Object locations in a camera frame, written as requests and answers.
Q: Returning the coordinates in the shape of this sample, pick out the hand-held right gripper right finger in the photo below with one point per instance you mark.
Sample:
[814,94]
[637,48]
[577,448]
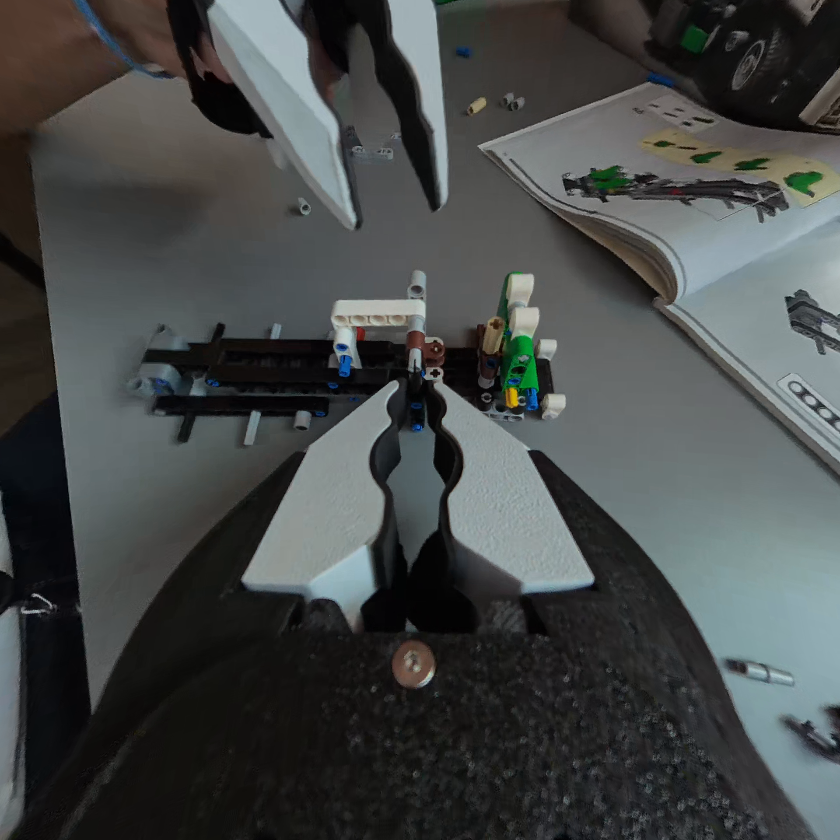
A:
[512,518]

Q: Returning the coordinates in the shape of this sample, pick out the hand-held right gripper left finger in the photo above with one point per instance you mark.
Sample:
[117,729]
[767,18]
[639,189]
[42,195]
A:
[328,512]

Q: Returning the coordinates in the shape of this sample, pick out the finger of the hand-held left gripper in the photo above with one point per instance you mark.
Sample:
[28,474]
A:
[282,98]
[426,79]

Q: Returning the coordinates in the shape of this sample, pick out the black and green lego assembly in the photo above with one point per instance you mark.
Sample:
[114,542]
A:
[262,358]

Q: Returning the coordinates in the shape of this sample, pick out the person's left forearm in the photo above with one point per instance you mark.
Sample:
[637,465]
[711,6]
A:
[52,59]

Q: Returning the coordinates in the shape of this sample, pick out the tan lego pin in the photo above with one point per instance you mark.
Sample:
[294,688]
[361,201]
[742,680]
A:
[477,106]

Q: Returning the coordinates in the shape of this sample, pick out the light grey lego beam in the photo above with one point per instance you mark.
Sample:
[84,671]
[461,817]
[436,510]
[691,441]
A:
[372,153]

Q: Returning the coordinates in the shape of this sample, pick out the long blue lego pin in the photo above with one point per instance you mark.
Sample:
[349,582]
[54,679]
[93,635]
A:
[660,81]

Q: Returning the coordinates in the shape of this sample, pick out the silver lego cylinder piece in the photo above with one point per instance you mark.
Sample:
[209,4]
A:
[761,672]

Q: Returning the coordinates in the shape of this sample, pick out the black lego truck model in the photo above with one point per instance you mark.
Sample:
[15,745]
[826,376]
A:
[754,59]

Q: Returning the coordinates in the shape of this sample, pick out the lego instruction booklet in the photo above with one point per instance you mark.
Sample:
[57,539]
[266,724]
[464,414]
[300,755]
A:
[722,262]

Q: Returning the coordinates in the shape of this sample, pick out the black lego part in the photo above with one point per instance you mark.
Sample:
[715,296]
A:
[814,735]

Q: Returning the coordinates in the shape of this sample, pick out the person's left hand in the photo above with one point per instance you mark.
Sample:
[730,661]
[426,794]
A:
[151,29]

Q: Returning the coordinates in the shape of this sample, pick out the person's dark trousers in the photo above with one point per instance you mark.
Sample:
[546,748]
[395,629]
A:
[46,525]

